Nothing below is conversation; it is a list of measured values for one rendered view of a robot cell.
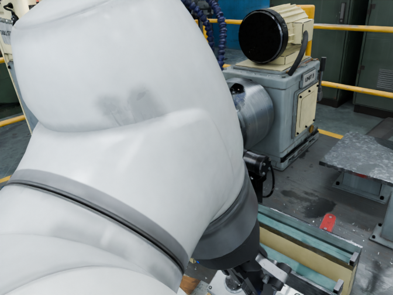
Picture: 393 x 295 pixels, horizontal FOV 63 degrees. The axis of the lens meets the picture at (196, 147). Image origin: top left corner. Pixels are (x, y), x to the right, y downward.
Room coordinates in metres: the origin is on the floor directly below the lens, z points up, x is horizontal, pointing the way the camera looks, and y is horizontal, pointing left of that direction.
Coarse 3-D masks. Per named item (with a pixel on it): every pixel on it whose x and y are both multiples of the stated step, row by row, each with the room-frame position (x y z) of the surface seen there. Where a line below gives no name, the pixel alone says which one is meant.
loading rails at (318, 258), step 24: (264, 216) 0.64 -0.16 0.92; (288, 216) 0.62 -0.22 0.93; (264, 240) 0.61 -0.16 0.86; (288, 240) 0.57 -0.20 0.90; (312, 240) 0.54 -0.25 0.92; (336, 240) 0.53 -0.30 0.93; (288, 264) 0.48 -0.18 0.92; (312, 264) 0.52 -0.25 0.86; (336, 264) 0.49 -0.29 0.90; (312, 288) 0.41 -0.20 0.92; (336, 288) 0.40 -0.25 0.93
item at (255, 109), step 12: (228, 84) 1.01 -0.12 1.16; (240, 84) 1.01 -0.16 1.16; (252, 84) 1.02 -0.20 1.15; (240, 96) 0.95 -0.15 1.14; (252, 96) 0.97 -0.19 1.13; (264, 96) 1.00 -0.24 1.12; (240, 108) 0.90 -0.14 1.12; (252, 108) 0.93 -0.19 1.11; (264, 108) 0.96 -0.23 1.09; (240, 120) 0.88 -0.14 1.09; (252, 120) 0.90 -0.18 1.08; (264, 120) 0.95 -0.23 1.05; (252, 132) 0.90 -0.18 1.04; (264, 132) 0.96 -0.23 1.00; (252, 144) 0.92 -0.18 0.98
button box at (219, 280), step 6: (216, 276) 0.35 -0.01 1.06; (222, 276) 0.35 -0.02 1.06; (210, 282) 0.34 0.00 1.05; (216, 282) 0.34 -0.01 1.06; (222, 282) 0.34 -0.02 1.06; (210, 288) 0.33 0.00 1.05; (216, 288) 0.33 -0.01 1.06; (222, 288) 0.33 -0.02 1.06; (228, 288) 0.33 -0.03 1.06; (282, 288) 0.31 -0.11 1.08; (288, 288) 0.30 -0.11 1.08; (216, 294) 0.32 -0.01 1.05; (222, 294) 0.32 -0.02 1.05; (228, 294) 0.32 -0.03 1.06; (234, 294) 0.32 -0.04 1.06; (240, 294) 0.31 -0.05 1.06; (276, 294) 0.30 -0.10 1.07; (282, 294) 0.30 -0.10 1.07; (288, 294) 0.30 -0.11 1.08; (294, 294) 0.29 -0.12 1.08; (300, 294) 0.29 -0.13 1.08
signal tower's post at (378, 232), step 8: (392, 192) 0.64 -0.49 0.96; (392, 200) 0.64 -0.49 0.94; (392, 208) 0.63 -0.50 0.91; (392, 216) 0.63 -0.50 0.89; (376, 224) 0.69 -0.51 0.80; (384, 224) 0.64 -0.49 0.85; (392, 224) 0.63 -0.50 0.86; (376, 232) 0.66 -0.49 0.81; (384, 232) 0.64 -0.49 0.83; (392, 232) 0.62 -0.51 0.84; (376, 240) 0.63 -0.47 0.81; (384, 240) 0.63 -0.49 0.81; (392, 240) 0.62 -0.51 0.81; (392, 248) 0.60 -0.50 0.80
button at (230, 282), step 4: (228, 276) 0.34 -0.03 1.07; (228, 280) 0.33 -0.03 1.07; (232, 280) 0.33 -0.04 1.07; (228, 284) 0.33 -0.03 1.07; (232, 284) 0.33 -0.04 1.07; (236, 284) 0.32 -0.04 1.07; (240, 284) 0.32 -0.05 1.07; (232, 288) 0.32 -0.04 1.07; (236, 288) 0.32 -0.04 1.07; (240, 288) 0.32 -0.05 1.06
